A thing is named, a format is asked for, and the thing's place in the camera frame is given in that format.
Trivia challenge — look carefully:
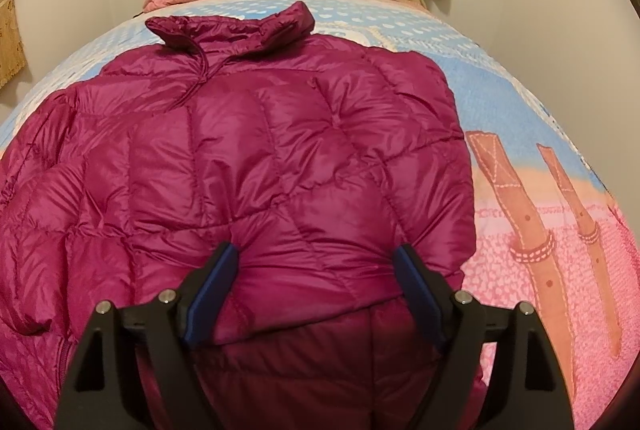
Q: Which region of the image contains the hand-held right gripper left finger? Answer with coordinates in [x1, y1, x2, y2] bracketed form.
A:
[54, 242, 239, 430]

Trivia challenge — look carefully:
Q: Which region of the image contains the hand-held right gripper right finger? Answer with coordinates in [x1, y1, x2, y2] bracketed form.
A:
[392, 245, 574, 430]

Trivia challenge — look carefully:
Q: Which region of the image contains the magenta quilted down jacket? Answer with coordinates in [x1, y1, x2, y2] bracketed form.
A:
[0, 1, 487, 430]

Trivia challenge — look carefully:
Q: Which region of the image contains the printed blue pink blanket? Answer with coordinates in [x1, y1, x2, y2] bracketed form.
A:
[0, 0, 640, 430]

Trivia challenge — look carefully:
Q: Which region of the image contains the beige patterned side curtain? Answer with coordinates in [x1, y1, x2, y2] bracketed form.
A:
[0, 0, 27, 90]

